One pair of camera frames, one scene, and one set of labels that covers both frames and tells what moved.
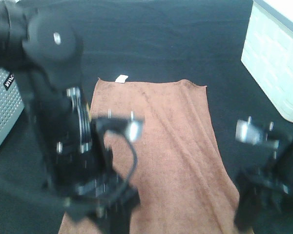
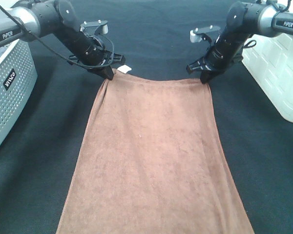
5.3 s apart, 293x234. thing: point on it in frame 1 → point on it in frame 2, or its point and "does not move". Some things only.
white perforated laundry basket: [7, 107] does not move
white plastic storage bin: [272, 53] does not move
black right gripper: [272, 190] → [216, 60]
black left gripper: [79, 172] → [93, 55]
